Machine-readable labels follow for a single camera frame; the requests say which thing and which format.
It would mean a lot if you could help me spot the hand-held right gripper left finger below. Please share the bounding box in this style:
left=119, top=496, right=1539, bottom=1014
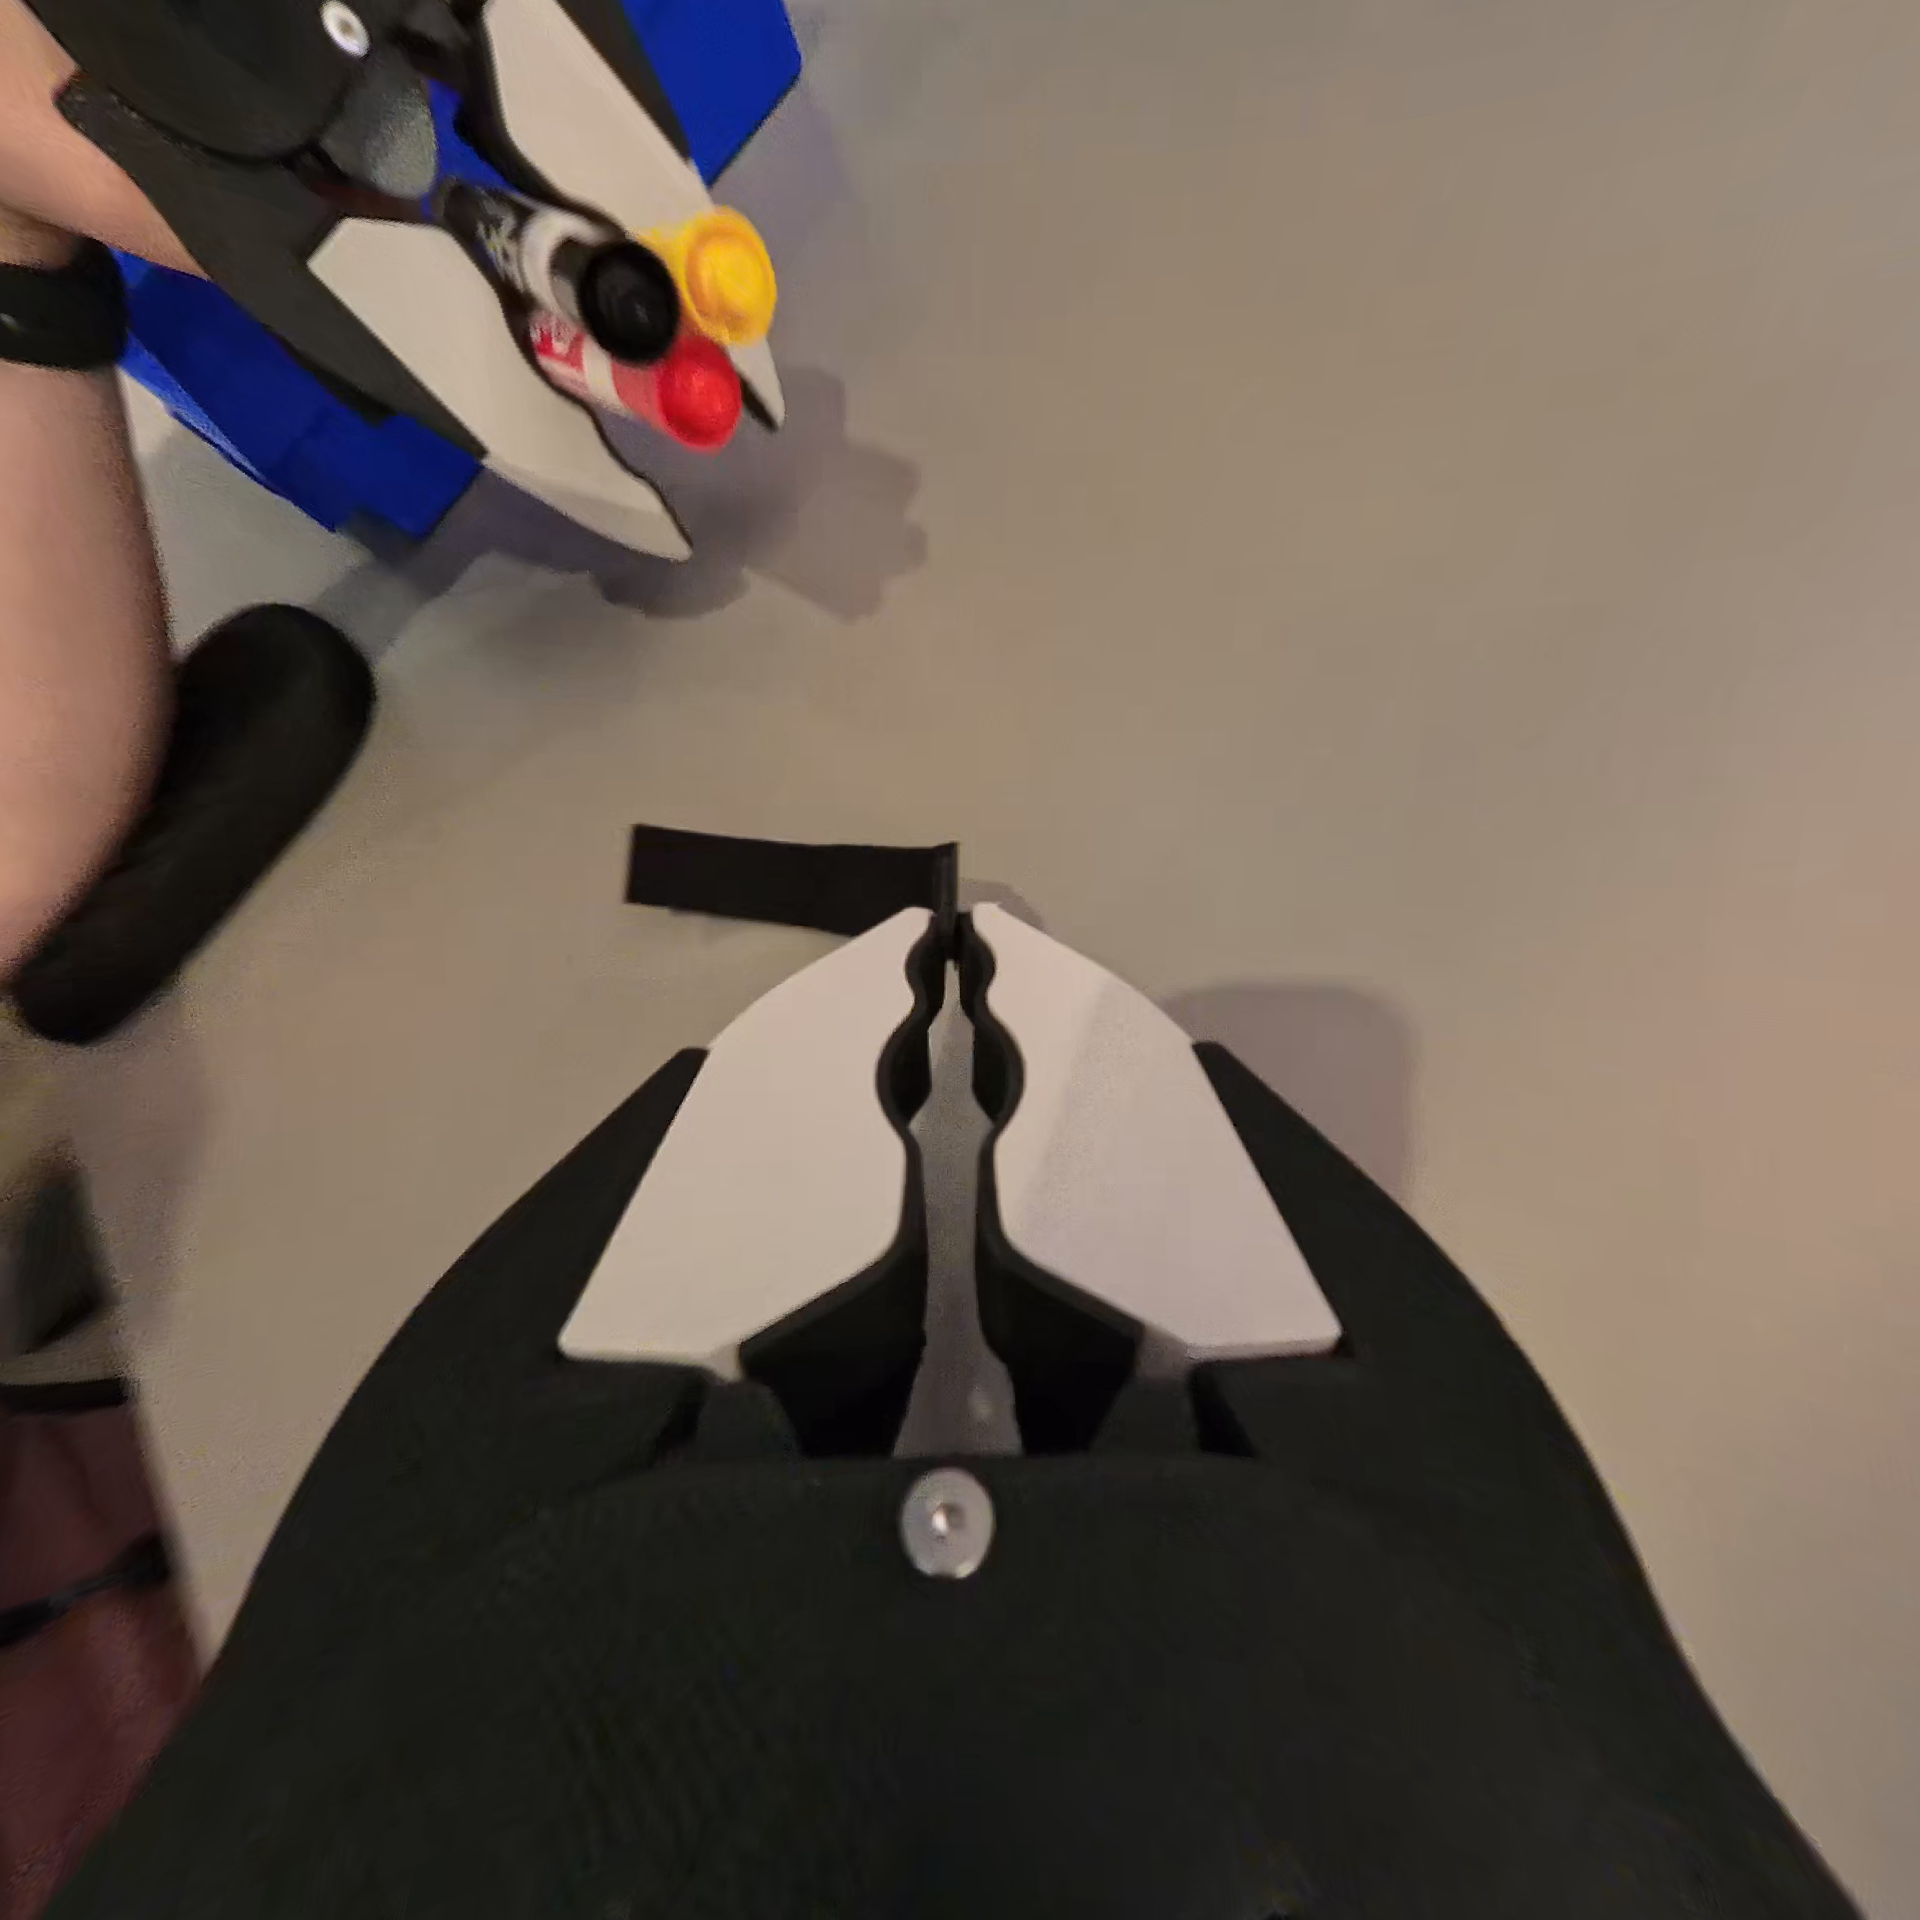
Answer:
left=557, top=906, right=961, bottom=1459

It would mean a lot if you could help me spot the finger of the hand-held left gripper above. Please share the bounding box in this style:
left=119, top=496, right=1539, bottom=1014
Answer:
left=305, top=216, right=696, bottom=566
left=486, top=0, right=786, bottom=433

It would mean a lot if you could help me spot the person's left forearm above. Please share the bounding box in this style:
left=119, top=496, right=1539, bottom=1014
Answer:
left=0, top=359, right=174, bottom=978

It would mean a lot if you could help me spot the blue plastic bin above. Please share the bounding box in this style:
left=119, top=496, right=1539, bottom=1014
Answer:
left=111, top=0, right=804, bottom=542

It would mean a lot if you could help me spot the black wrist band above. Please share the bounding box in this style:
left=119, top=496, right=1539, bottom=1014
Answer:
left=0, top=246, right=131, bottom=372

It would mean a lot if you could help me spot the red cap marker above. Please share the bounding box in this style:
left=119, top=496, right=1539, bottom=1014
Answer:
left=523, top=305, right=748, bottom=456

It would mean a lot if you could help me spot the black cap marker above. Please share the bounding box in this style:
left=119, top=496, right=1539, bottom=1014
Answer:
left=433, top=175, right=686, bottom=366

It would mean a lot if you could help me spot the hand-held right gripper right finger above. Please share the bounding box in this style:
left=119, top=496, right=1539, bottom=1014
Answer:
left=951, top=900, right=1343, bottom=1459

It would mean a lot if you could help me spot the yellow marker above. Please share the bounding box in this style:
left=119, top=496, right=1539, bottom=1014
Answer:
left=636, top=206, right=781, bottom=351

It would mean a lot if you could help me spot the black hook-and-loop strap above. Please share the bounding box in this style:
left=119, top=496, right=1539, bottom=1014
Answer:
left=622, top=822, right=961, bottom=940

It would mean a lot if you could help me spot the person's left hand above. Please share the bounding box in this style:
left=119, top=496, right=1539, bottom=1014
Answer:
left=0, top=0, right=204, bottom=283

